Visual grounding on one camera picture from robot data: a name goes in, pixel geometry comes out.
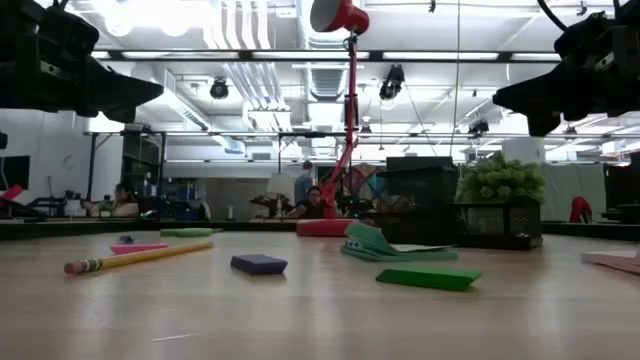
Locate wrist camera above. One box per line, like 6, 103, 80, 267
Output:
553, 10, 610, 57
22, 0, 101, 57

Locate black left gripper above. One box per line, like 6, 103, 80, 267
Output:
0, 54, 165, 124

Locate red slanted background object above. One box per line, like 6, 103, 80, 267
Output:
0, 183, 25, 209

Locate yellow pencil pink eraser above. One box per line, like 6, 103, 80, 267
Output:
63, 240, 215, 276

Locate black aluminium rig frame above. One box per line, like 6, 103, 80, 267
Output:
0, 218, 640, 242

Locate green rectangular eraser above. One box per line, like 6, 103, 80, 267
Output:
375, 266, 484, 293

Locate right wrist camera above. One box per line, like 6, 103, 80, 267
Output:
553, 10, 610, 57

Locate red rounded object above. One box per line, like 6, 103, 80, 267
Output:
568, 195, 594, 225

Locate colourful patterned kite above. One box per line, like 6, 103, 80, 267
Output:
349, 163, 389, 201

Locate person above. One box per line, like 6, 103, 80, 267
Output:
293, 159, 315, 206
82, 182, 141, 219
287, 185, 326, 220

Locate green artificial plant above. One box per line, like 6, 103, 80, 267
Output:
454, 152, 548, 205

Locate pale green curtain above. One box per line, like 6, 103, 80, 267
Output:
542, 162, 609, 225

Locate blue rectangular eraser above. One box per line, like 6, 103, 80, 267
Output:
229, 253, 289, 276

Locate black equipment rack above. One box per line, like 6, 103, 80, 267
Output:
602, 152, 640, 225

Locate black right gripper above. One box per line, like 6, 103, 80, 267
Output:
492, 24, 640, 137

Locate thin hanging cable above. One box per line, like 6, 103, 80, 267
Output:
448, 0, 462, 160

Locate black mesh desk organizer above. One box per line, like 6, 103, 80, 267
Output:
359, 156, 545, 251

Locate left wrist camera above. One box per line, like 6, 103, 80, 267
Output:
22, 0, 101, 57

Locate small pink plastic clip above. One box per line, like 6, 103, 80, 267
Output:
110, 242, 170, 256

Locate black shelving unit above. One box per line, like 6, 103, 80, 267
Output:
121, 130, 167, 221

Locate green sticky note pad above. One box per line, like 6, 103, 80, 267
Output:
340, 222, 460, 263

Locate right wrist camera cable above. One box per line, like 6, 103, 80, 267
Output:
536, 0, 569, 32

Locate red desk lamp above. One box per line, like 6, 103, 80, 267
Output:
295, 0, 371, 238

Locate black monitor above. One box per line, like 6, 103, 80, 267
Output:
0, 154, 31, 191

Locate blue storage bins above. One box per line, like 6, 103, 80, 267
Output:
167, 180, 207, 221

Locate white shade table lamp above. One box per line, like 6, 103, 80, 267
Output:
266, 172, 296, 220

